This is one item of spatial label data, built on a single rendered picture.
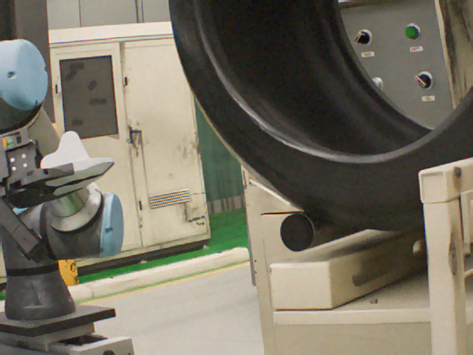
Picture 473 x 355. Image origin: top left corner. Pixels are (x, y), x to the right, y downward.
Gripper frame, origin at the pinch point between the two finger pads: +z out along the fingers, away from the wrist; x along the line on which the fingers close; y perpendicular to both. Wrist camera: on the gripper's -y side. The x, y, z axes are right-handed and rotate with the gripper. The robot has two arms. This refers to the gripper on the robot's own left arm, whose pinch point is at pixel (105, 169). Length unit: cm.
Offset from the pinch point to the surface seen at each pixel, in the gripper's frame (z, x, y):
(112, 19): -56, 928, 493
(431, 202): 23, -66, -29
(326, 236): 23.3, 2.9, -14.1
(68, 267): -104, 572, 133
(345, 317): 22.8, 0.9, -24.8
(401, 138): 38.3, 14.6, -1.5
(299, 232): 20.1, 0.5, -13.3
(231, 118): 16.0, -4.5, 0.3
